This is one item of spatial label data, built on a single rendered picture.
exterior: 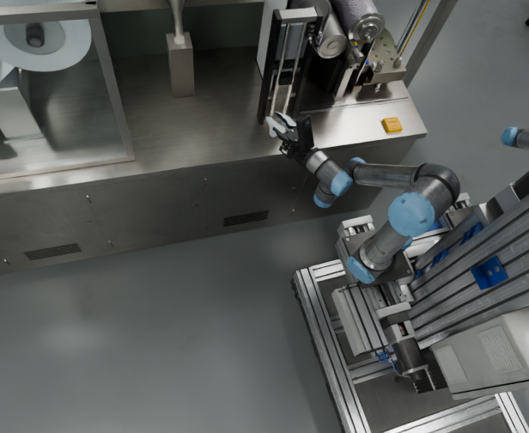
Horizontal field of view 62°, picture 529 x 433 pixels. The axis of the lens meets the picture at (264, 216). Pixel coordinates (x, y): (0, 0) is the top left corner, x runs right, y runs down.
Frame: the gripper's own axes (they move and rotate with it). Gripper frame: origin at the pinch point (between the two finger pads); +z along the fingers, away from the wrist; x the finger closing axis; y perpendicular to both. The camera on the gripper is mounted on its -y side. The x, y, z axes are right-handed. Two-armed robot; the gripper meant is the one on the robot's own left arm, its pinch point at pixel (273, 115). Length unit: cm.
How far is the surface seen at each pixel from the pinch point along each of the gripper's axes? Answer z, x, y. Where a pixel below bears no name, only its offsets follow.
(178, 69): 49, -1, 17
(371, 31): 6, 57, -10
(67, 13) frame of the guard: 38, -48, -29
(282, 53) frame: 16.1, 17.5, -7.1
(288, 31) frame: 15.6, 16.5, -17.0
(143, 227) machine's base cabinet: 33, -30, 91
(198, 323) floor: -15, -30, 129
